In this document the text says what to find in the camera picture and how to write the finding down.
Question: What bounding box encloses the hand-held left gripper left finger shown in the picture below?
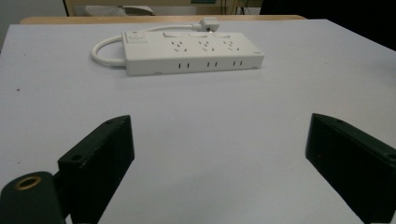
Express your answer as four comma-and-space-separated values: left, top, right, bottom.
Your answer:
57, 114, 135, 224

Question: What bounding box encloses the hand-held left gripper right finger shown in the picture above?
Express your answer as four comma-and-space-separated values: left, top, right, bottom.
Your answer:
304, 112, 396, 224

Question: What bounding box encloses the white power strip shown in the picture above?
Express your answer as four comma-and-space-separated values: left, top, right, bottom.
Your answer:
121, 30, 265, 77

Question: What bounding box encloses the grey chair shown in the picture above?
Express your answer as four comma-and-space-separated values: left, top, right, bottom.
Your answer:
84, 5, 156, 18

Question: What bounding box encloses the white power plug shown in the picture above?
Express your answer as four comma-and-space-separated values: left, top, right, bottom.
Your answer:
198, 17, 220, 33

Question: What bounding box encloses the white power strip cable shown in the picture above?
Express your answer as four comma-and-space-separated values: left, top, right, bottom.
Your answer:
90, 23, 204, 68

